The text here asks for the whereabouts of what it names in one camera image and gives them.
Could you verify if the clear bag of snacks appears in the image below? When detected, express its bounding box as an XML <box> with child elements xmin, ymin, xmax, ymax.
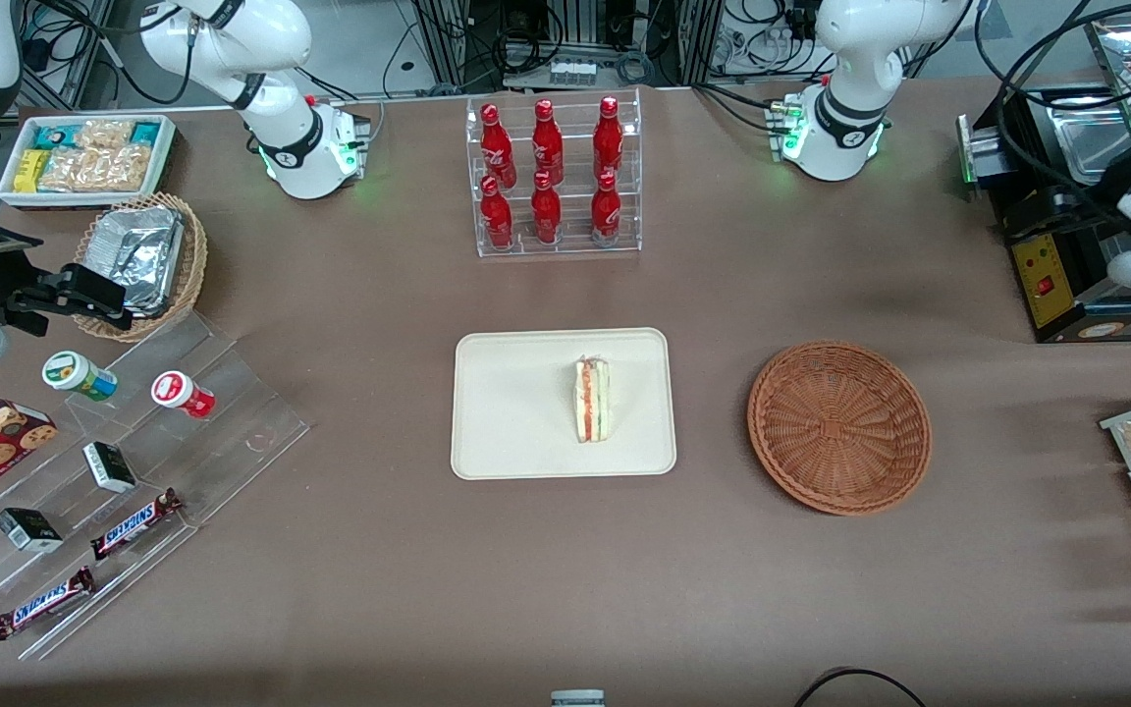
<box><xmin>38</xmin><ymin>145</ymin><xmax>156</xmax><ymax>192</ymax></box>
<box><xmin>75</xmin><ymin>118</ymin><xmax>135</xmax><ymax>150</ymax></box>

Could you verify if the thin black cable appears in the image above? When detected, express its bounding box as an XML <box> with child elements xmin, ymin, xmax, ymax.
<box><xmin>794</xmin><ymin>668</ymin><xmax>927</xmax><ymax>707</ymax></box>

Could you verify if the silver foil wrapped pack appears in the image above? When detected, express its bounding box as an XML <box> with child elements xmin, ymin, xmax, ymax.
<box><xmin>82</xmin><ymin>205</ymin><xmax>185</xmax><ymax>317</ymax></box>

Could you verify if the clear acrylic stepped display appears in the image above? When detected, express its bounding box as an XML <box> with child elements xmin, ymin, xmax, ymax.
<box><xmin>0</xmin><ymin>309</ymin><xmax>311</xmax><ymax>661</ymax></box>

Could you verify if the triangular sandwich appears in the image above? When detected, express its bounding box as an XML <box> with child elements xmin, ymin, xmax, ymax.
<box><xmin>573</xmin><ymin>356</ymin><xmax>612</xmax><ymax>444</ymax></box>

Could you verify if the white plastic bin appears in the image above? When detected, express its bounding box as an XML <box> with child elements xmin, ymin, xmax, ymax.
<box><xmin>0</xmin><ymin>114</ymin><xmax>178</xmax><ymax>210</ymax></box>

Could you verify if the small black carton box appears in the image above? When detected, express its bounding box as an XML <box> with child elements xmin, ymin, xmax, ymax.
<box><xmin>0</xmin><ymin>507</ymin><xmax>64</xmax><ymax>554</ymax></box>
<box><xmin>82</xmin><ymin>441</ymin><xmax>137</xmax><ymax>494</ymax></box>

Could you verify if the black machine with yellow panel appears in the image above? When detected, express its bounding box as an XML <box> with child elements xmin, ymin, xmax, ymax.
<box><xmin>993</xmin><ymin>88</ymin><xmax>1131</xmax><ymax>345</ymax></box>

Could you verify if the cream rectangular tray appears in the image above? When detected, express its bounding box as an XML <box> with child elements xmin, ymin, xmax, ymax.
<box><xmin>451</xmin><ymin>327</ymin><xmax>677</xmax><ymax>481</ymax></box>

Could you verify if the Snickers chocolate bar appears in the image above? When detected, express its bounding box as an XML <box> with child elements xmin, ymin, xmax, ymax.
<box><xmin>90</xmin><ymin>488</ymin><xmax>184</xmax><ymax>562</ymax></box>
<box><xmin>0</xmin><ymin>567</ymin><xmax>96</xmax><ymax>641</ymax></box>

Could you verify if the light wicker basket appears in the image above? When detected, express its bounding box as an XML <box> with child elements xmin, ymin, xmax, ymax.
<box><xmin>73</xmin><ymin>191</ymin><xmax>209</xmax><ymax>344</ymax></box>

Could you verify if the thick black cable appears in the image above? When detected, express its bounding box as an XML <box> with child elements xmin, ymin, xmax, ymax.
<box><xmin>993</xmin><ymin>0</ymin><xmax>1131</xmax><ymax>197</ymax></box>

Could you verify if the stainless steel pan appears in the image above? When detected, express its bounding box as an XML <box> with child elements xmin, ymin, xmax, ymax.
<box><xmin>1045</xmin><ymin>98</ymin><xmax>1131</xmax><ymax>188</ymax></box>

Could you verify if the green lid snack jar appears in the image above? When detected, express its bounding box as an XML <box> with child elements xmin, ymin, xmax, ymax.
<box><xmin>42</xmin><ymin>351</ymin><xmax>119</xmax><ymax>403</ymax></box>

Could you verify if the dark brown wicker basket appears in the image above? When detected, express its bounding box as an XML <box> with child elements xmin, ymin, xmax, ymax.
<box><xmin>748</xmin><ymin>340</ymin><xmax>933</xmax><ymax>517</ymax></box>

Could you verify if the clear acrylic bottle rack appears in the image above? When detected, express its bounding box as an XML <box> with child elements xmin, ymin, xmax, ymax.
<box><xmin>465</xmin><ymin>87</ymin><xmax>643</xmax><ymax>259</ymax></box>

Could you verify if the grey box with green light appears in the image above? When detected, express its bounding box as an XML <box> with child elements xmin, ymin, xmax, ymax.
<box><xmin>955</xmin><ymin>113</ymin><xmax>1008</xmax><ymax>190</ymax></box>

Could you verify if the red lid snack jar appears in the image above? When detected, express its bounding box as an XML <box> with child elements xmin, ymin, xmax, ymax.
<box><xmin>151</xmin><ymin>370</ymin><xmax>216</xmax><ymax>420</ymax></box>

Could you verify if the red cola bottle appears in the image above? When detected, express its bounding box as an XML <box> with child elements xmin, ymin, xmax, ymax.
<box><xmin>480</xmin><ymin>175</ymin><xmax>514</xmax><ymax>249</ymax></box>
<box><xmin>480</xmin><ymin>103</ymin><xmax>517</xmax><ymax>188</ymax></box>
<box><xmin>531</xmin><ymin>98</ymin><xmax>565</xmax><ymax>185</ymax></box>
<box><xmin>593</xmin><ymin>95</ymin><xmax>624</xmax><ymax>181</ymax></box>
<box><xmin>591</xmin><ymin>170</ymin><xmax>622</xmax><ymax>244</ymax></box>
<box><xmin>531</xmin><ymin>170</ymin><xmax>563</xmax><ymax>245</ymax></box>

